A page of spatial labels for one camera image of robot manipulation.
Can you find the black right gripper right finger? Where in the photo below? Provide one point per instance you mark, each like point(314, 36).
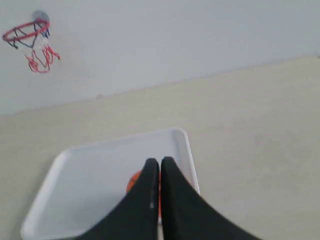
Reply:
point(186, 215)

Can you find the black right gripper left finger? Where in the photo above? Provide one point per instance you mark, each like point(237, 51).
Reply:
point(136, 215)

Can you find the small orange basketball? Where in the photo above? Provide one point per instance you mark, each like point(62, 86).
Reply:
point(132, 181)

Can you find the red mini basketball hoop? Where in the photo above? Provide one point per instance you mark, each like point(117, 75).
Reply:
point(32, 39)

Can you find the white rectangular plastic tray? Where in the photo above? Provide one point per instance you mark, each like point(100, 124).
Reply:
point(84, 183)

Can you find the clear suction cup mount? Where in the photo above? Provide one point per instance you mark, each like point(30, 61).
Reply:
point(40, 15)

